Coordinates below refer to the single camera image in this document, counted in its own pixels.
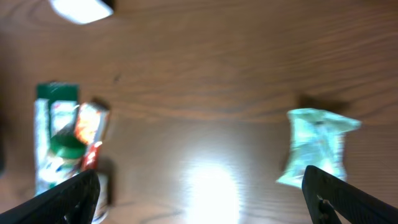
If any green lid jar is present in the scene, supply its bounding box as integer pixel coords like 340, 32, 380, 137
40, 134, 86, 184

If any green 3M gloves pack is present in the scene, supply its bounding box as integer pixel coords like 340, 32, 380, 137
34, 82, 80, 195

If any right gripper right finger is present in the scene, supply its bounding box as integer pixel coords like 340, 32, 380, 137
302, 166, 397, 224

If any red stick packet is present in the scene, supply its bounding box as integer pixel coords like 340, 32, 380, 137
80, 141, 103, 171

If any orange Kleenex tissue pack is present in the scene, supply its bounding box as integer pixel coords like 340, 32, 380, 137
74, 101, 109, 146

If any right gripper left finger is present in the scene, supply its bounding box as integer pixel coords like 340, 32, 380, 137
1, 169, 100, 224

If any light green snack packet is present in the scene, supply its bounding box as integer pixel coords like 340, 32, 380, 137
276, 108, 361, 188

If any white barcode scanner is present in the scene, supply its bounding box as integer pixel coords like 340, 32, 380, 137
49, 0, 114, 25

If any white round tub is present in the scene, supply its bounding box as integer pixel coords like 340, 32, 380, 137
91, 173, 109, 224

